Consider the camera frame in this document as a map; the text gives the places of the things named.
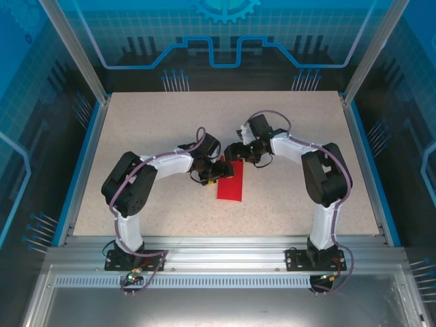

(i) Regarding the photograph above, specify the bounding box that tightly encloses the red square paper sheet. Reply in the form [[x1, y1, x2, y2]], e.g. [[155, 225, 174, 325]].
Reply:
[[217, 155, 246, 203]]

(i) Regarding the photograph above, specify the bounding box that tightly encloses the steel bottom panel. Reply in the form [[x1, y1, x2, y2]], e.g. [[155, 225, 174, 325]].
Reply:
[[20, 264, 436, 327]]

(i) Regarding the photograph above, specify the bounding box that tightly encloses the aluminium frame beam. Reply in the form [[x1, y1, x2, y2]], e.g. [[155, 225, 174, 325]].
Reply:
[[46, 234, 406, 273]]

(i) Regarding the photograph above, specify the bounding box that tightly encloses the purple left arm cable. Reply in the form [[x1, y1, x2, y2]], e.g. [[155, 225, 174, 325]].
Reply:
[[108, 126, 207, 296]]

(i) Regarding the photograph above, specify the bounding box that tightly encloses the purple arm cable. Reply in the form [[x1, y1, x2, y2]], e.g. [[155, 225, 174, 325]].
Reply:
[[108, 126, 207, 296], [245, 109, 355, 296]]

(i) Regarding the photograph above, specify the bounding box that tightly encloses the slotted aluminium cable tray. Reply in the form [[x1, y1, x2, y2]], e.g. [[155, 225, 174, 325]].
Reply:
[[54, 276, 403, 290]]

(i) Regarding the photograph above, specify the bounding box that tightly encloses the aluminium blue side rail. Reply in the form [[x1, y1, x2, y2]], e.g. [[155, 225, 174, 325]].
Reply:
[[57, 97, 112, 247], [340, 91, 401, 247]]

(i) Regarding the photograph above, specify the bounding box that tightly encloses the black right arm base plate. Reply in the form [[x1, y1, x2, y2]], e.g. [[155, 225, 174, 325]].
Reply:
[[285, 247, 348, 273]]

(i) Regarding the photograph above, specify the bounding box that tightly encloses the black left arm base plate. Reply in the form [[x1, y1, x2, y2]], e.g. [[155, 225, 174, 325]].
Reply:
[[104, 249, 168, 273]]

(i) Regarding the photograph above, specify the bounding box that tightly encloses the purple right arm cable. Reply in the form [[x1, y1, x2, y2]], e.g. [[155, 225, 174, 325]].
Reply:
[[245, 109, 355, 296]]

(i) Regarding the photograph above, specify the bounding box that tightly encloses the aluminium upright post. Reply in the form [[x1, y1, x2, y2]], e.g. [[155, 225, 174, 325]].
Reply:
[[37, 0, 110, 105], [342, 0, 415, 105]]

